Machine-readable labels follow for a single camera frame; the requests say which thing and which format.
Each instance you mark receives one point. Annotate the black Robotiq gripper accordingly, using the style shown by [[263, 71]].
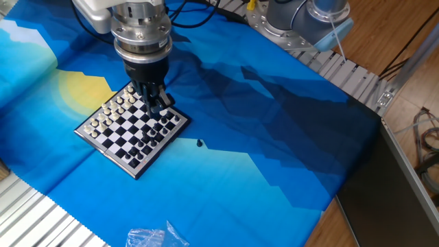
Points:
[[145, 73]]

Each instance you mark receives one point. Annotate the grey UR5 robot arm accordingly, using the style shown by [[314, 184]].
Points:
[[291, 17]]

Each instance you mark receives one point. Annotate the black white folding chessboard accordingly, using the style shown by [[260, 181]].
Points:
[[120, 131]]

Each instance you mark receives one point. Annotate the white chess pawn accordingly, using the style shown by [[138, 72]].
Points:
[[108, 121], [102, 127], [115, 116], [127, 104], [132, 99], [94, 134], [136, 94], [120, 110]]

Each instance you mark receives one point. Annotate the black chess pawn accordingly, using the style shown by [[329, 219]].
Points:
[[127, 156], [133, 151], [140, 144], [164, 120], [145, 138], [169, 115], [152, 132]]

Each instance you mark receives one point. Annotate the tall white chess piece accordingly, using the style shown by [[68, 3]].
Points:
[[105, 109]]

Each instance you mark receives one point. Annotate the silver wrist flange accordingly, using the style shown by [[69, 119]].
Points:
[[140, 34]]

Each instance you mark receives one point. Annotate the silver vented wrist box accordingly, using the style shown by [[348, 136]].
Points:
[[92, 19]]

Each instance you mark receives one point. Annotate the blue landscape print cloth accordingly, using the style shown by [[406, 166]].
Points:
[[240, 171]]

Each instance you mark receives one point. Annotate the yellow plastic item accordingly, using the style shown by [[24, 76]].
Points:
[[251, 5]]

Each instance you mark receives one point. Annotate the clear plastic zip bag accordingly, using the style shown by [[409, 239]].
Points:
[[147, 238]]

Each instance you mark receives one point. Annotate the black panel with silver frame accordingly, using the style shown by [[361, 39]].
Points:
[[377, 192]]

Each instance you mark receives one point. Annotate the aluminium frame bar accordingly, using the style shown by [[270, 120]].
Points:
[[416, 61]]

